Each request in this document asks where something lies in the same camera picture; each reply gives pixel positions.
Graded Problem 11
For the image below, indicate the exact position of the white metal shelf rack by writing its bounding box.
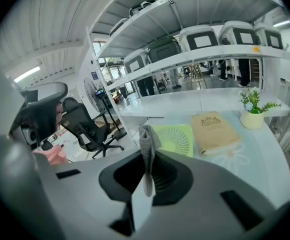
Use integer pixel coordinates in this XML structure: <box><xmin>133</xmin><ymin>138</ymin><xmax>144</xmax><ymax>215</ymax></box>
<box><xmin>85</xmin><ymin>0</ymin><xmax>290</xmax><ymax>145</ymax></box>

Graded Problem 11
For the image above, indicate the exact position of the potted plant in cream pot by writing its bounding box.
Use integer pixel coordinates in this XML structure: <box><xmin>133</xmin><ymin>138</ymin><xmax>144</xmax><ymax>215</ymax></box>
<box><xmin>238</xmin><ymin>87</ymin><xmax>282</xmax><ymax>131</ymax></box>

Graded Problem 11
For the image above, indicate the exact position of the glass window front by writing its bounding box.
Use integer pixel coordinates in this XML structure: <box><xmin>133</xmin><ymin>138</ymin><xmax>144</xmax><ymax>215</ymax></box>
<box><xmin>94</xmin><ymin>40</ymin><xmax>136</xmax><ymax>100</ymax></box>

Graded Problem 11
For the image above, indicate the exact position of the pink jacket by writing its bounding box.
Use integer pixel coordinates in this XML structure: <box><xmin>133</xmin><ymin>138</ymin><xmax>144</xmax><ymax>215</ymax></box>
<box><xmin>32</xmin><ymin>143</ymin><xmax>69</xmax><ymax>165</ymax></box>

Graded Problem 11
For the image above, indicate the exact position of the black standing fan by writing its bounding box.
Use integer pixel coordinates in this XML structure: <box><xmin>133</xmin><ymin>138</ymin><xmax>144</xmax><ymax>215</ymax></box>
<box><xmin>82</xmin><ymin>76</ymin><xmax>128</xmax><ymax>138</ymax></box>

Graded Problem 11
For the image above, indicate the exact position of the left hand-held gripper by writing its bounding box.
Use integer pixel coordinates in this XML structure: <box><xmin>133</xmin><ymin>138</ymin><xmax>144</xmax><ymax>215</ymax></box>
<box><xmin>0</xmin><ymin>75</ymin><xmax>69</xmax><ymax>240</ymax></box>

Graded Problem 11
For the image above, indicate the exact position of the dark rice cooker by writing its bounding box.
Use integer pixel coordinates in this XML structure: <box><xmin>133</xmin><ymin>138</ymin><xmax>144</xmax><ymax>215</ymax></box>
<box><xmin>147</xmin><ymin>35</ymin><xmax>182</xmax><ymax>64</ymax></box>

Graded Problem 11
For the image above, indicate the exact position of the black office chair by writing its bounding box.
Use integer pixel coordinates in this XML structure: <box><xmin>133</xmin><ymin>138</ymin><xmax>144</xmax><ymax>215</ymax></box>
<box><xmin>60</xmin><ymin>96</ymin><xmax>125</xmax><ymax>159</ymax></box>

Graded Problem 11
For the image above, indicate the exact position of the wooden stool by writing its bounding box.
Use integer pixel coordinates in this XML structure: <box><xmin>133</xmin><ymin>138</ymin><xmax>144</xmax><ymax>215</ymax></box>
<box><xmin>188</xmin><ymin>63</ymin><xmax>203</xmax><ymax>89</ymax></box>

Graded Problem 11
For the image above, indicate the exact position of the tan hardcover book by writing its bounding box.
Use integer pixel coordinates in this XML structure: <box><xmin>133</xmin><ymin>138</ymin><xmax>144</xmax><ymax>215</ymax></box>
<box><xmin>190</xmin><ymin>110</ymin><xmax>242</xmax><ymax>157</ymax></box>

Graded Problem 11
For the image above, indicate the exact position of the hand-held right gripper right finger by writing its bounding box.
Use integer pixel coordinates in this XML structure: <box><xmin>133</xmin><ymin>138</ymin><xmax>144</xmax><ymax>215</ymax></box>
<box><xmin>139</xmin><ymin>150</ymin><xmax>280</xmax><ymax>240</ymax></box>

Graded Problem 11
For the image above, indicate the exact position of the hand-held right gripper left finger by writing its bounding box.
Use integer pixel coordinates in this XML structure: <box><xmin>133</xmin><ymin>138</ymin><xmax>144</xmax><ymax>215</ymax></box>
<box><xmin>36</xmin><ymin>150</ymin><xmax>146</xmax><ymax>240</ymax></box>

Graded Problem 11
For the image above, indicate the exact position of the small green fan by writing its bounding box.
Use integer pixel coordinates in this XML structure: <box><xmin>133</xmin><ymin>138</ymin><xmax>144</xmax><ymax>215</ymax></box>
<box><xmin>149</xmin><ymin>123</ymin><xmax>195</xmax><ymax>159</ymax></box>

